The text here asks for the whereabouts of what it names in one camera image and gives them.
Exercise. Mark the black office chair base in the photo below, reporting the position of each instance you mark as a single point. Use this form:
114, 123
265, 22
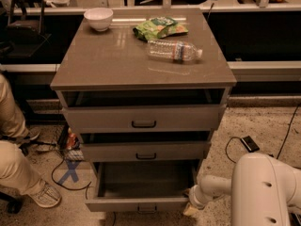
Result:
14, 205

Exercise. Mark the grey drawer cabinet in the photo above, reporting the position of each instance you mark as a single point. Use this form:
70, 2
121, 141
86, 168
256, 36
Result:
113, 69

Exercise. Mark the green snack bag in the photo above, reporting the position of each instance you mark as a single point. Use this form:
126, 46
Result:
159, 28

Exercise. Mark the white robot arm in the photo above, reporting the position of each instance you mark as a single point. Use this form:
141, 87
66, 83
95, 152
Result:
264, 192

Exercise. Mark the person's leg beige trousers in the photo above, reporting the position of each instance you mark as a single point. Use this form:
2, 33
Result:
15, 170

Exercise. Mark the grey top drawer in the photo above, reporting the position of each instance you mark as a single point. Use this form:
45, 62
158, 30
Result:
158, 118

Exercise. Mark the grey bottom drawer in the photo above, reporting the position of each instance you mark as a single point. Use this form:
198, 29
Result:
144, 187

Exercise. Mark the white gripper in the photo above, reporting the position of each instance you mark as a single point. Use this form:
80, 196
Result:
198, 197

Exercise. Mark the clear plastic water bottle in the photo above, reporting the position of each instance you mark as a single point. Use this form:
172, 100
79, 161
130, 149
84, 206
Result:
174, 50

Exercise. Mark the grey middle drawer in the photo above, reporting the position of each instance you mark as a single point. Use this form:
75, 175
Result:
114, 152

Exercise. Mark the blue tape cross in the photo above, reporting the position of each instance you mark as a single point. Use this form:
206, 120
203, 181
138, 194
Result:
71, 172

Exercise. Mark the black chair background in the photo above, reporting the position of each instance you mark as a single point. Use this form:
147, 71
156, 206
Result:
24, 35

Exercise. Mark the white bowl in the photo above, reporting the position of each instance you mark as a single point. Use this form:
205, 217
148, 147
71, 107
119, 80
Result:
99, 19

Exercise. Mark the grey drawer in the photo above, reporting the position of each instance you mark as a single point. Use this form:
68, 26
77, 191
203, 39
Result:
144, 187
158, 118
114, 152

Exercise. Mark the white sneaker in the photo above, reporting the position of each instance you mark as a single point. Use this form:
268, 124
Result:
48, 197

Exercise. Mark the black phone on floor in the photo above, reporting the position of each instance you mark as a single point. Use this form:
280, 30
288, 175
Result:
250, 144

